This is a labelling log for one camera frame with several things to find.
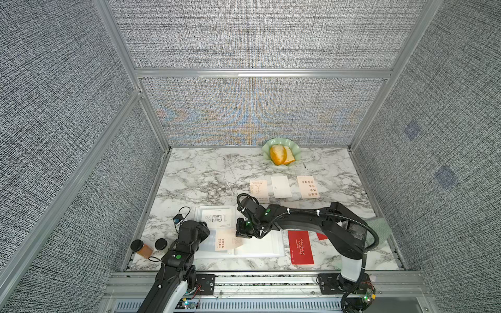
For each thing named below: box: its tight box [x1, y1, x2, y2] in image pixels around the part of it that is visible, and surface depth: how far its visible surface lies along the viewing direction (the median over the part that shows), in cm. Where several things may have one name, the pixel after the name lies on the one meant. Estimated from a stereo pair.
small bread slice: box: [283, 146, 297, 165], surface depth 112 cm
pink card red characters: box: [296, 175, 321, 199], surface depth 105 cm
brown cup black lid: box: [130, 239, 154, 259], surface depth 76 cm
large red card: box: [287, 230, 315, 265], surface depth 83 cm
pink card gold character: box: [249, 179, 269, 205], surface depth 103 cm
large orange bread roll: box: [270, 144, 288, 165], surface depth 109 cm
